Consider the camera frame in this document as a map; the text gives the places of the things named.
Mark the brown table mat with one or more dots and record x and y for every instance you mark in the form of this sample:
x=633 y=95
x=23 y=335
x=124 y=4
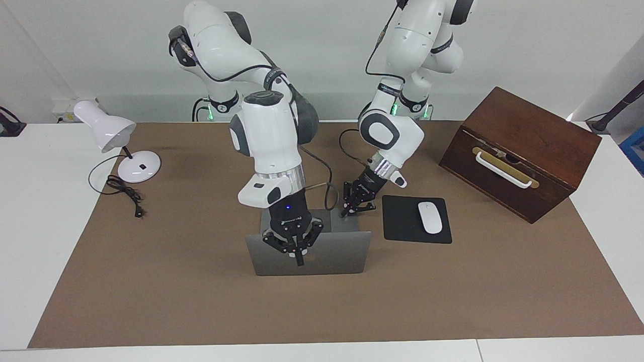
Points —
x=201 y=311

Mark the dark brown wooden box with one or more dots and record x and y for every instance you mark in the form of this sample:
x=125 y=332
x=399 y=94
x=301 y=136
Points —
x=528 y=130

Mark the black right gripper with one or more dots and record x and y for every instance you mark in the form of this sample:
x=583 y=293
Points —
x=292 y=216

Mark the black slanted stand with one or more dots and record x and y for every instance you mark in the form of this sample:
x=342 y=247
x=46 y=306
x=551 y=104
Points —
x=624 y=103

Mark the white desk lamp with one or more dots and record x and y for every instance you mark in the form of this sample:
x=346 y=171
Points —
x=141 y=168

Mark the blue crate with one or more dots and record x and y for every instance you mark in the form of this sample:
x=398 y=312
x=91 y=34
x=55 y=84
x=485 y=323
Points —
x=635 y=148

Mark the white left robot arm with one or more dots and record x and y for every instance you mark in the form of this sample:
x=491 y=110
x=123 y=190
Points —
x=397 y=136

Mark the white wall socket strip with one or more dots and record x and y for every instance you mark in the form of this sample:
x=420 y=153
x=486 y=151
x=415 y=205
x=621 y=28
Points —
x=63 y=108

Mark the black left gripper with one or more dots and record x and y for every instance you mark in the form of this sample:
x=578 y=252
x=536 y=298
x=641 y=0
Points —
x=370 y=185

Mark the grey aluminium laptop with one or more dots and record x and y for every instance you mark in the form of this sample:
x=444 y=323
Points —
x=332 y=256

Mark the black clamp stand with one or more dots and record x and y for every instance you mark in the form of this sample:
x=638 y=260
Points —
x=12 y=128

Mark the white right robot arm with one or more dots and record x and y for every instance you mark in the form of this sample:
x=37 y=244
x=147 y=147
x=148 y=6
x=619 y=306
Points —
x=266 y=136

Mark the white computer mouse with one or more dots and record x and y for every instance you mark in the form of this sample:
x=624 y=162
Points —
x=430 y=217

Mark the black mouse pad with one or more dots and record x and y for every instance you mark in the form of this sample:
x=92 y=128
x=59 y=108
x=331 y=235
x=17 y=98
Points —
x=397 y=221

